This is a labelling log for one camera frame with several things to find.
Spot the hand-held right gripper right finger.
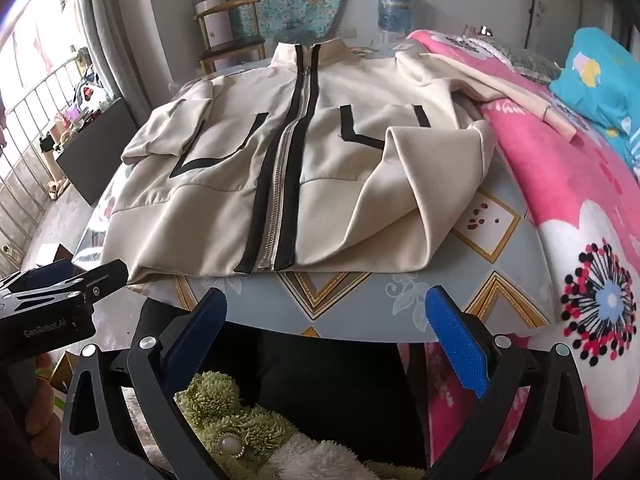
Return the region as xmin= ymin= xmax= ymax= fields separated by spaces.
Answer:
xmin=425 ymin=285 xmax=589 ymax=480

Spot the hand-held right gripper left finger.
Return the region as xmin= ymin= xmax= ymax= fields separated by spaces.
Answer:
xmin=60 ymin=287 xmax=229 ymax=480

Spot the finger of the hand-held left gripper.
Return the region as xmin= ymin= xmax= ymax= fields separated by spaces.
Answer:
xmin=0 ymin=259 xmax=129 ymax=317

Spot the beige zip jacket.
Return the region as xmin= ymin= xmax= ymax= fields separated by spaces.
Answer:
xmin=102 ymin=40 xmax=578 ymax=277

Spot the person's left hand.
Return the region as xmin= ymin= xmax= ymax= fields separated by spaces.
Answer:
xmin=24 ymin=379 xmax=63 ymax=443

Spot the dark flat board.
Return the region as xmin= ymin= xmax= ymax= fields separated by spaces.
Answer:
xmin=55 ymin=95 xmax=141 ymax=206

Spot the metal balcony railing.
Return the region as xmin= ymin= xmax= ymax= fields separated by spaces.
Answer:
xmin=0 ymin=55 xmax=126 ymax=261

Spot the pink floral blanket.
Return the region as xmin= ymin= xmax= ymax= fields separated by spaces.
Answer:
xmin=405 ymin=30 xmax=640 ymax=480

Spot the pile of household clutter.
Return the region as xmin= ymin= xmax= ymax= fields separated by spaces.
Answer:
xmin=50 ymin=45 xmax=126 ymax=136

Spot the grey curtain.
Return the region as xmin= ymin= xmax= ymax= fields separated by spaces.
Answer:
xmin=87 ymin=0 xmax=173 ymax=111

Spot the wooden chair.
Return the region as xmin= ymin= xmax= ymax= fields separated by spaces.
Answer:
xmin=194 ymin=0 xmax=266 ymax=75

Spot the grey glitter pillow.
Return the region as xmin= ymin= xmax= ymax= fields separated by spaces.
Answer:
xmin=480 ymin=35 xmax=562 ymax=82

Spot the blue patterned pillow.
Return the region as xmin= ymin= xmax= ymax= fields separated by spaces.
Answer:
xmin=549 ymin=27 xmax=640 ymax=171

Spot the blue water bottle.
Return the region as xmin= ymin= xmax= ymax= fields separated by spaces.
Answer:
xmin=376 ymin=0 xmax=415 ymax=36

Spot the white door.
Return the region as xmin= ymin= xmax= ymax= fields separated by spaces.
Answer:
xmin=520 ymin=0 xmax=588 ymax=56

